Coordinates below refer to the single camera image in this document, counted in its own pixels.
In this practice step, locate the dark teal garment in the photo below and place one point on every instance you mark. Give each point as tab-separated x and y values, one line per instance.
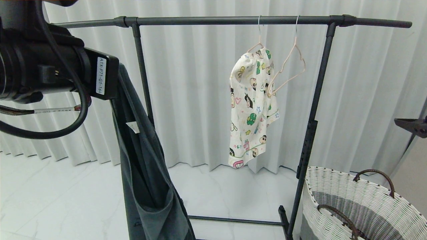
143	166

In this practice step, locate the cream printed shorts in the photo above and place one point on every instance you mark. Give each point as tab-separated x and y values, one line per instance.
250	110

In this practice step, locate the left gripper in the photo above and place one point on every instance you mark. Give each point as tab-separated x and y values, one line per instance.
50	66

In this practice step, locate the black clothes rack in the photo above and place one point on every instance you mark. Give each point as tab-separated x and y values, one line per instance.
213	20

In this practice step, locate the white laundry basket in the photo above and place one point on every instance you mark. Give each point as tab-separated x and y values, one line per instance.
360	206

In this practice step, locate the pink clothes hanger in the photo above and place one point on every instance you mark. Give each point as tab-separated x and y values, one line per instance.
295	46
259	30

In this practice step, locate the white curtain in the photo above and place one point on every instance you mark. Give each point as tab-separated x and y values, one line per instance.
206	100

